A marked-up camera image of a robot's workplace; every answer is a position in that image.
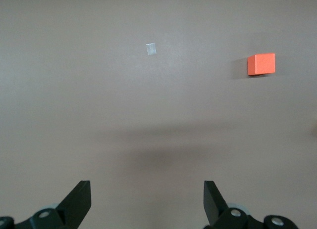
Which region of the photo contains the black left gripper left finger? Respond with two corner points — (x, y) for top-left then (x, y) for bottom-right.
(0, 180), (92, 229)

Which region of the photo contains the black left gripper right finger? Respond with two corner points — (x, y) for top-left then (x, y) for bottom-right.
(203, 180), (302, 229)

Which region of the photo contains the orange wooden block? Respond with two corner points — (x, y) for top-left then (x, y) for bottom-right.
(247, 52), (276, 77)

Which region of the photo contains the brown table cover sheet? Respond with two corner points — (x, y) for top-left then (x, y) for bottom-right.
(0, 0), (317, 229)

